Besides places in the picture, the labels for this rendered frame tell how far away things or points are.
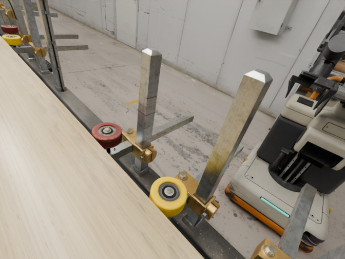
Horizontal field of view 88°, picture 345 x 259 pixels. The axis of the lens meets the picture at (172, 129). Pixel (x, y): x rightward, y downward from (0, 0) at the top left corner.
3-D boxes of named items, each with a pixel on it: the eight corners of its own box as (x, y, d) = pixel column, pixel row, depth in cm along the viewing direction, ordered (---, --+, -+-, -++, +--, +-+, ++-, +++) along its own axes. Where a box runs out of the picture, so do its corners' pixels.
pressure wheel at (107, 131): (117, 169, 54) (117, 140, 47) (91, 165, 53) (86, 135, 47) (125, 150, 60) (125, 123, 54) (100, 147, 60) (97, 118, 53)
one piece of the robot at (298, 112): (256, 151, 175) (310, 66, 125) (319, 186, 151) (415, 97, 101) (244, 169, 152) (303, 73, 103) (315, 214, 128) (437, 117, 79)
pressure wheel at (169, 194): (159, 241, 40) (167, 216, 33) (139, 213, 45) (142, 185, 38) (184, 220, 45) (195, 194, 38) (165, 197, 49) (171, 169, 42)
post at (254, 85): (189, 215, 58) (254, 66, 29) (198, 223, 56) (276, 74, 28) (182, 222, 56) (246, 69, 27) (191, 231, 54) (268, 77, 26)
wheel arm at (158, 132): (187, 119, 85) (189, 111, 83) (192, 123, 84) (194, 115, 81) (100, 160, 57) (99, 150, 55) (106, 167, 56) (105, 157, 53)
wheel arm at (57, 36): (77, 38, 147) (76, 33, 144) (79, 40, 145) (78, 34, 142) (9, 39, 119) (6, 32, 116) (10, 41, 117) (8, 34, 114)
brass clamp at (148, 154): (134, 137, 69) (134, 127, 66) (157, 158, 62) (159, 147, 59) (119, 144, 65) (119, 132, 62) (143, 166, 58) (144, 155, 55)
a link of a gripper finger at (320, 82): (324, 111, 60) (341, 85, 58) (301, 101, 62) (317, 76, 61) (317, 113, 66) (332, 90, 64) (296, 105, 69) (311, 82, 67)
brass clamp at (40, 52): (40, 50, 116) (38, 41, 113) (48, 57, 109) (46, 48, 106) (29, 51, 112) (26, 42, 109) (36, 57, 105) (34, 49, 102)
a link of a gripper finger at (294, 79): (301, 102, 62) (318, 77, 61) (281, 93, 65) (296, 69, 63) (297, 105, 68) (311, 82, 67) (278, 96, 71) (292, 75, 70)
